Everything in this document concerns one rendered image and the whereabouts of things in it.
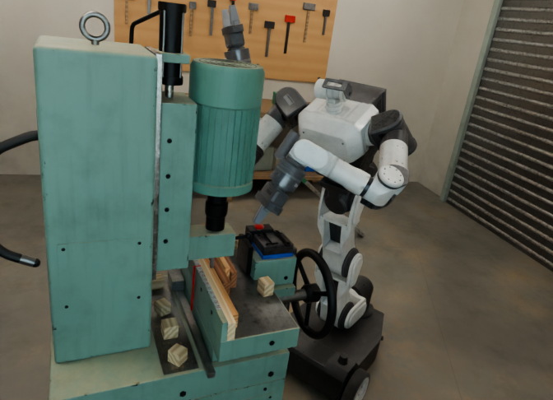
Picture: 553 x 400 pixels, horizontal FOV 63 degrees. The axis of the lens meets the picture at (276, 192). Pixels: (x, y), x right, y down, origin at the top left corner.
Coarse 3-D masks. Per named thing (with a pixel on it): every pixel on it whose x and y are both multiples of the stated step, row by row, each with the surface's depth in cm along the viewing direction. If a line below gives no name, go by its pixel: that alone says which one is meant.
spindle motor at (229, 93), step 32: (192, 64) 102; (224, 64) 102; (256, 64) 110; (192, 96) 103; (224, 96) 100; (256, 96) 104; (224, 128) 103; (256, 128) 109; (224, 160) 106; (224, 192) 108
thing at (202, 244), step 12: (192, 228) 120; (204, 228) 121; (228, 228) 123; (192, 240) 116; (204, 240) 117; (216, 240) 119; (228, 240) 120; (192, 252) 117; (204, 252) 119; (216, 252) 120; (228, 252) 122
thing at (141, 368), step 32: (160, 320) 125; (128, 352) 112; (160, 352) 114; (192, 352) 115; (288, 352) 120; (64, 384) 101; (96, 384) 102; (128, 384) 103; (160, 384) 106; (192, 384) 110; (224, 384) 115
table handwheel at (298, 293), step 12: (300, 252) 147; (312, 252) 141; (300, 264) 150; (324, 264) 136; (324, 276) 134; (312, 288) 143; (288, 300) 140; (312, 300) 142; (336, 300) 132; (300, 312) 153; (336, 312) 132; (300, 324) 149; (324, 324) 135; (312, 336) 142; (324, 336) 137
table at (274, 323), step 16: (240, 272) 134; (240, 288) 127; (256, 288) 128; (288, 288) 135; (240, 304) 120; (256, 304) 121; (272, 304) 122; (208, 320) 114; (240, 320) 114; (256, 320) 114; (272, 320) 115; (288, 320) 116; (208, 336) 114; (240, 336) 108; (256, 336) 109; (272, 336) 111; (288, 336) 113; (224, 352) 107; (240, 352) 109; (256, 352) 111
